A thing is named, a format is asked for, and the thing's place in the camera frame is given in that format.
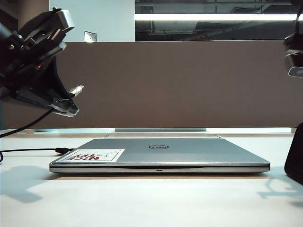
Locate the silver Dell laptop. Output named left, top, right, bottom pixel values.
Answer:
left=49, top=138, right=271, bottom=174

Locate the pale grey partition foot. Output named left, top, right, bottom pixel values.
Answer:
left=115, top=127, right=206, bottom=132

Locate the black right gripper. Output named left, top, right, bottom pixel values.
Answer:
left=283, top=32, right=303, bottom=54

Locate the black charging cable silver plug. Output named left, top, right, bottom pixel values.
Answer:
left=0, top=85, right=85, bottom=164

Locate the black smartphone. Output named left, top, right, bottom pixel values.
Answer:
left=283, top=122, right=303, bottom=185

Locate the beige round column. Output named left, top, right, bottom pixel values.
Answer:
left=18, top=0, right=50, bottom=30

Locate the brown fabric desk partition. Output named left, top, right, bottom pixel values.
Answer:
left=0, top=41, right=303, bottom=130

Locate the long ceiling light strip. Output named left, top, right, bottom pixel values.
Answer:
left=134, top=13, right=298, bottom=21

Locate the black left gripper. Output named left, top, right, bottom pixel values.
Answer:
left=0, top=10, right=79, bottom=117

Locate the metal wall plate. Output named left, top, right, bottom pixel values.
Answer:
left=84, top=30, right=98, bottom=43

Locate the white sticker with red print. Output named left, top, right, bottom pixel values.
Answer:
left=62, top=148, right=125, bottom=163

